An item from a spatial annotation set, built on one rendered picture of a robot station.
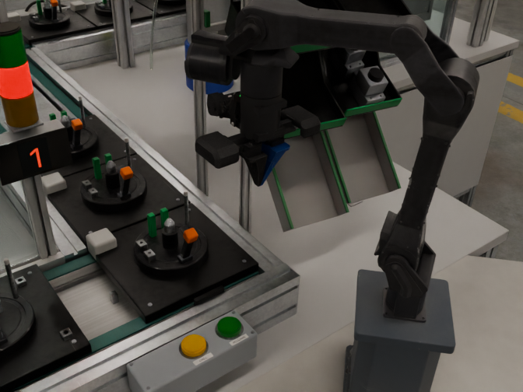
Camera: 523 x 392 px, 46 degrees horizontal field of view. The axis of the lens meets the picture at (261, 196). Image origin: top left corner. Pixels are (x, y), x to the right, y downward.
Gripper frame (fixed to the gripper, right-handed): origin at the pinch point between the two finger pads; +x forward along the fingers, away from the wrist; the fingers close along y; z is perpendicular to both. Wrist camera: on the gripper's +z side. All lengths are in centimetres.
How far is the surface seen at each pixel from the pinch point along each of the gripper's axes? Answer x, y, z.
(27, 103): -4.5, 23.5, 29.1
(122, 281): 28.4, 16.3, 18.3
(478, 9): 25, -158, 75
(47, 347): 28.4, 33.0, 11.1
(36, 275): 28.4, 28.3, 28.4
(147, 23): 29, -52, 138
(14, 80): -8.7, 24.8, 29.1
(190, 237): 18.6, 5.7, 11.5
